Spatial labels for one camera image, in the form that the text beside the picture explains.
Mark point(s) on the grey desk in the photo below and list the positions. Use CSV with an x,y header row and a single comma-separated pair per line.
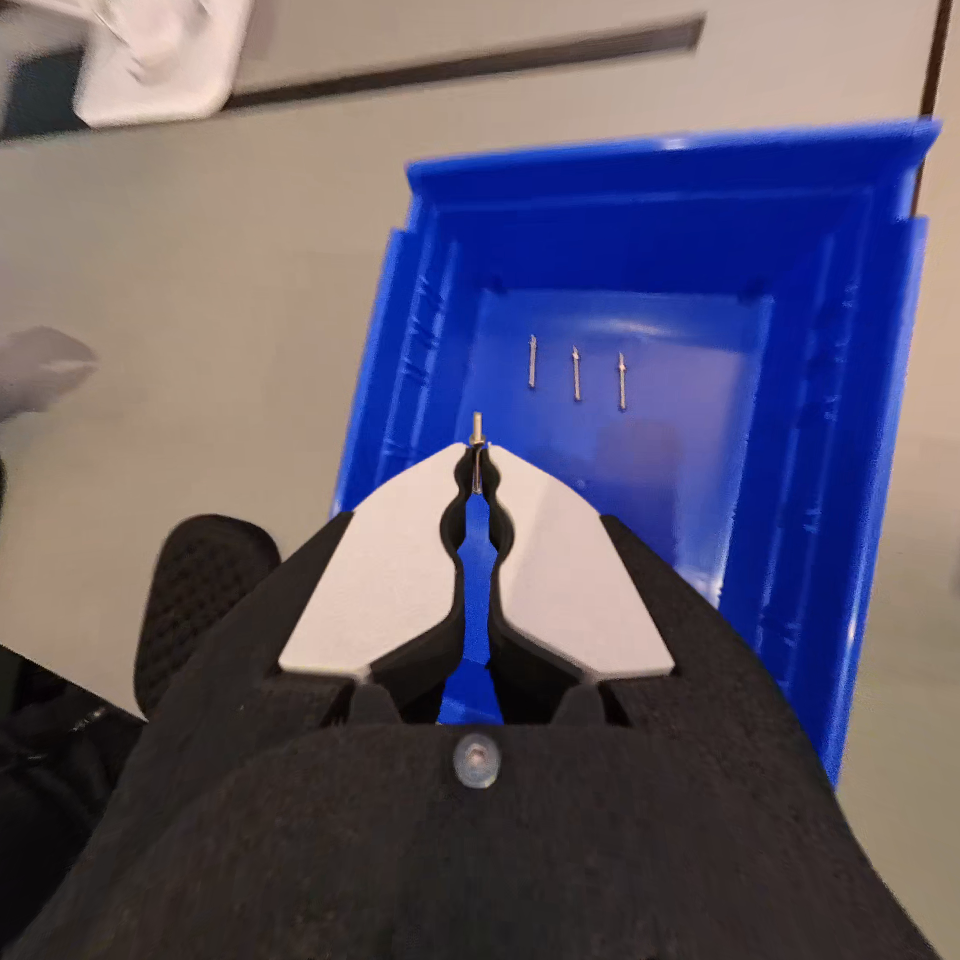
x,y
187,262

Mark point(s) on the blue plastic bin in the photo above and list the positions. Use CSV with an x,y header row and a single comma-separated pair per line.
x,y
675,337

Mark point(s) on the metal screw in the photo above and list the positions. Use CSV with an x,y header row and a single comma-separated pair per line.
x,y
622,382
477,421
577,375
532,364

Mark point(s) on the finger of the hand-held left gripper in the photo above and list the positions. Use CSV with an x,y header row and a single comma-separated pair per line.
x,y
41,371

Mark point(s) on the person's dark clothing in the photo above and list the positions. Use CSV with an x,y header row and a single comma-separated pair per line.
x,y
45,750

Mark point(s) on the black wrist rest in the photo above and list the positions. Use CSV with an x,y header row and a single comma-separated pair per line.
x,y
202,592

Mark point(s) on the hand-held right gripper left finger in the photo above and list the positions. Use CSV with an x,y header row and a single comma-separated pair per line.
x,y
375,577

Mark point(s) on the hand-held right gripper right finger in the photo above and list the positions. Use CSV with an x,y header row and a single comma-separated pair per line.
x,y
577,577

